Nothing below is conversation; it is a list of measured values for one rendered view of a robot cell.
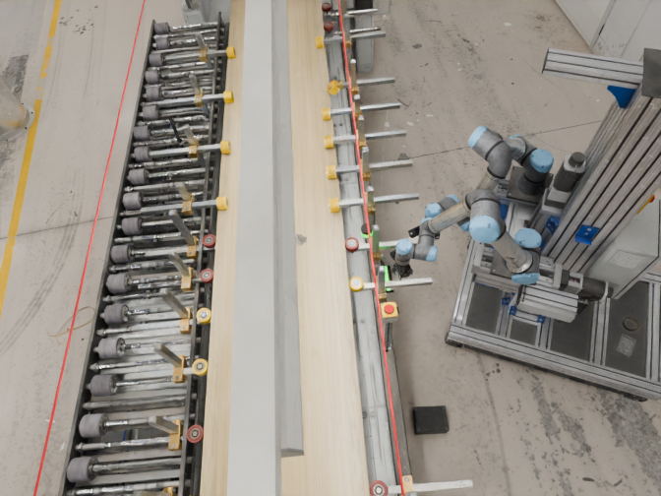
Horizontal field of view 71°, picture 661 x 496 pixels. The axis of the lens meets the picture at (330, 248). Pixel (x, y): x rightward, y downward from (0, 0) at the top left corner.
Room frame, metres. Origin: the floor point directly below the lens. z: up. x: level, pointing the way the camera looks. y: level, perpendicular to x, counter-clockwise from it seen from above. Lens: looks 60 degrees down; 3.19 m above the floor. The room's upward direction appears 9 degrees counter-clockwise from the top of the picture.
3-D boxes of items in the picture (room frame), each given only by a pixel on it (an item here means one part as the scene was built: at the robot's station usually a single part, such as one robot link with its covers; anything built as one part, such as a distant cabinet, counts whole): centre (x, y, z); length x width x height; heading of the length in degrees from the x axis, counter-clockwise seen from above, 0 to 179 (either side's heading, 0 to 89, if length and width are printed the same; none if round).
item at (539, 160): (1.47, -1.15, 1.21); 0.13 x 0.12 x 0.14; 26
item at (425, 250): (1.06, -0.45, 1.22); 0.11 x 0.11 x 0.08; 71
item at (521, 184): (1.46, -1.15, 1.09); 0.15 x 0.15 x 0.10
